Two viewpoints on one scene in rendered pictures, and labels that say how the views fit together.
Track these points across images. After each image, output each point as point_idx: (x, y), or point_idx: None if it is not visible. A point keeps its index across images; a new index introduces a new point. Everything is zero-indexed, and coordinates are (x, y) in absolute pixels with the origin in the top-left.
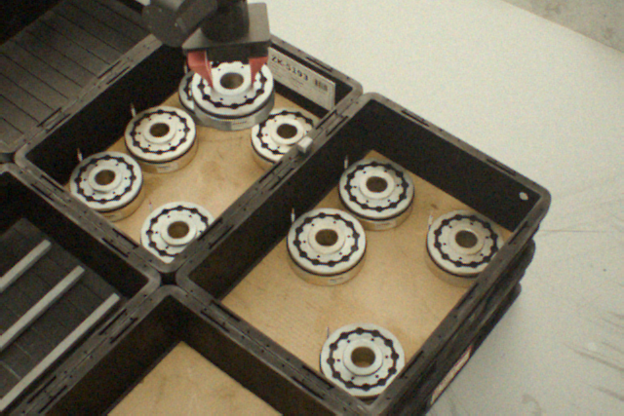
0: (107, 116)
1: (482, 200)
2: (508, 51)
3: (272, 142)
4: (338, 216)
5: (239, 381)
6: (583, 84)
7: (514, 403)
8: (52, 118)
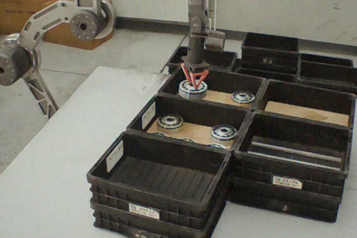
0: None
1: (176, 87)
2: (74, 120)
3: (176, 122)
4: None
5: None
6: (87, 104)
7: None
8: (207, 148)
